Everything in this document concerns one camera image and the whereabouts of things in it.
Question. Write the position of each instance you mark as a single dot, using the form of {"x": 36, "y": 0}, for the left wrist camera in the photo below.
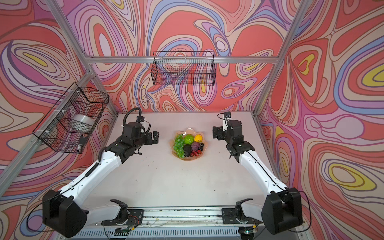
{"x": 140, "y": 119}

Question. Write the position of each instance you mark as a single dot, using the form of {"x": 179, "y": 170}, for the aluminium front rail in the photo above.
{"x": 192, "y": 215}

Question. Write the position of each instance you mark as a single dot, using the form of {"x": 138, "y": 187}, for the dark avocado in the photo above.
{"x": 187, "y": 150}

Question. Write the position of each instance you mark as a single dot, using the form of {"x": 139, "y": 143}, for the green bumpy fruit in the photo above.
{"x": 189, "y": 139}

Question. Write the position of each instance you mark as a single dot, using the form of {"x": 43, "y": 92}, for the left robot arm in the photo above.
{"x": 63, "y": 210}

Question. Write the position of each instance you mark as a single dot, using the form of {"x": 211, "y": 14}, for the black wire basket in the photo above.
{"x": 68, "y": 127}
{"x": 184, "y": 68}

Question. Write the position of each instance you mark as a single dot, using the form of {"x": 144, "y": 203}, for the pink wavy fruit bowl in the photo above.
{"x": 189, "y": 131}

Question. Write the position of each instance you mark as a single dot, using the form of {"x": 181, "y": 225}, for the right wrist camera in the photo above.
{"x": 227, "y": 115}

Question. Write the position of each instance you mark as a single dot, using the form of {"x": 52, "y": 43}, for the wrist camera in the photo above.
{"x": 140, "y": 119}
{"x": 227, "y": 115}

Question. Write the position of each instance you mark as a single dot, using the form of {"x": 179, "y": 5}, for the black cherry pair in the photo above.
{"x": 201, "y": 148}

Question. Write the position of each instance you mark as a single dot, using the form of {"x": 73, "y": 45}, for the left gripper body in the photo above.
{"x": 139, "y": 143}

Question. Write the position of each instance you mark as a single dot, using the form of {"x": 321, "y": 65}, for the yellow pear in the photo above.
{"x": 198, "y": 138}

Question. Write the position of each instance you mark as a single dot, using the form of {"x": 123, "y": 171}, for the black wire basket back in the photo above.
{"x": 184, "y": 68}

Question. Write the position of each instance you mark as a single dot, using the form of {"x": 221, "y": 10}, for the black wire basket left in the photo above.
{"x": 68, "y": 127}

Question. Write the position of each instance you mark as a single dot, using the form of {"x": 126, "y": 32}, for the green grape bunch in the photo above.
{"x": 178, "y": 146}

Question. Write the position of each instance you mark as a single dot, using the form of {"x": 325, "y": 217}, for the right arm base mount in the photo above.
{"x": 231, "y": 216}

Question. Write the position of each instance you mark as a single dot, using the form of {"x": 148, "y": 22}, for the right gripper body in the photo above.
{"x": 222, "y": 134}

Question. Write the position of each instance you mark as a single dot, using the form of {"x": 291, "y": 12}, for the purple round fruit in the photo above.
{"x": 195, "y": 146}

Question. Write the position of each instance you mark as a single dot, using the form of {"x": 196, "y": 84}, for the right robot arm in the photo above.
{"x": 282, "y": 207}

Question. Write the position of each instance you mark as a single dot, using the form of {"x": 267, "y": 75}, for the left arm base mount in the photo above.
{"x": 129, "y": 218}

